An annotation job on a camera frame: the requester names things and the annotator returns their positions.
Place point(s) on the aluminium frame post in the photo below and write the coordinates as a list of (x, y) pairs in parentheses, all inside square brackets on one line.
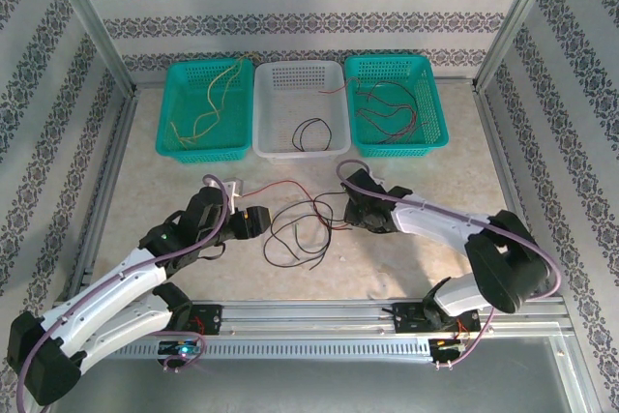
[(521, 16), (93, 16)]

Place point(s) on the aluminium table edge rail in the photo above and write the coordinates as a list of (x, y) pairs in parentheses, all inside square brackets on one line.
[(104, 190), (503, 152)]

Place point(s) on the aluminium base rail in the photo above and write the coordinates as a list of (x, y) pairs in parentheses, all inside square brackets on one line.
[(300, 316)]

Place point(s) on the white plastic basket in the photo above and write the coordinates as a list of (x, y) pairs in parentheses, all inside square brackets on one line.
[(300, 89)]

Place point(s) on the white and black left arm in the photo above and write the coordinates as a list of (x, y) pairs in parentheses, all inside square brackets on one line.
[(111, 287)]

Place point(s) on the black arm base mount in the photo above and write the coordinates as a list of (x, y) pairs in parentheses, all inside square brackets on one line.
[(213, 318), (408, 318)]

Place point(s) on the small controller board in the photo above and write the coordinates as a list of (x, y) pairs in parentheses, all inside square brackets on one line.
[(450, 344), (181, 349)]

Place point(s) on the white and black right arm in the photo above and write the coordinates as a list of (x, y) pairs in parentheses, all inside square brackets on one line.
[(435, 224)]

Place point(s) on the grey metal plate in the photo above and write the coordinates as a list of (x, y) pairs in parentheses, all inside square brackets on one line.
[(309, 389)]

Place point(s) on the teal plastic basket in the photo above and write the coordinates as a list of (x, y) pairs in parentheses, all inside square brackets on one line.
[(193, 79), (387, 69)]

